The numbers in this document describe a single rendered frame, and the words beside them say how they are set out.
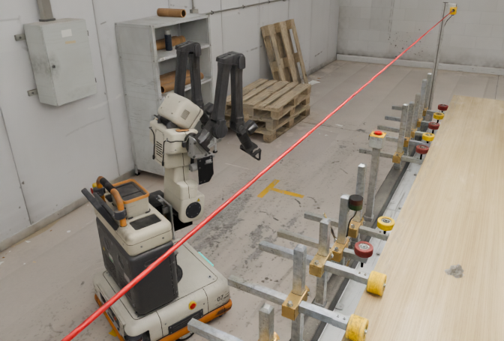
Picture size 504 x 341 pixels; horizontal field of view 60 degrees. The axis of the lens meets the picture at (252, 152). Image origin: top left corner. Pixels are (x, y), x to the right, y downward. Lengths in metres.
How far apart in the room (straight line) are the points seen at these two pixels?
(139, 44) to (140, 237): 2.25
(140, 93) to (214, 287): 2.20
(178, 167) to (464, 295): 1.52
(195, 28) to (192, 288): 2.94
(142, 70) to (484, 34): 6.87
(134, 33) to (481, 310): 3.39
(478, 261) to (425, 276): 0.27
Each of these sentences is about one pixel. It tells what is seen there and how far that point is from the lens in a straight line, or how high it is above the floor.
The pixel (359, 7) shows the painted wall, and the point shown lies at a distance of 9.73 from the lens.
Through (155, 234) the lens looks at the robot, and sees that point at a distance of 2.32.
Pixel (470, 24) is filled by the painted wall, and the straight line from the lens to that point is 9.41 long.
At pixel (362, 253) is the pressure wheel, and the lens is 1.98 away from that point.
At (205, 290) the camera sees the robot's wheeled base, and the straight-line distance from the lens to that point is 2.70.
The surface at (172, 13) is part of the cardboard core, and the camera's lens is 4.49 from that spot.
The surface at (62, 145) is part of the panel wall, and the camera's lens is 4.05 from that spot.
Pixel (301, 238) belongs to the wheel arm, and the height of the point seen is 0.86.
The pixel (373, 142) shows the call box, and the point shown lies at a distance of 2.34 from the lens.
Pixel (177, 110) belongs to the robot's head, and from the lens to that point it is 2.33.
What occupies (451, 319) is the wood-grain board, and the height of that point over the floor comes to 0.90.
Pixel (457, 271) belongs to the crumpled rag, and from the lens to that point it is 1.97.
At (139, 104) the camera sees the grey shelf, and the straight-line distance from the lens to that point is 4.32.
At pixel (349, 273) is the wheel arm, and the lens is 1.76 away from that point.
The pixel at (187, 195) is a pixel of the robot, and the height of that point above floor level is 0.84.
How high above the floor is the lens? 2.06
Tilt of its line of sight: 24 degrees down
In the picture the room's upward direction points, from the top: 1 degrees counter-clockwise
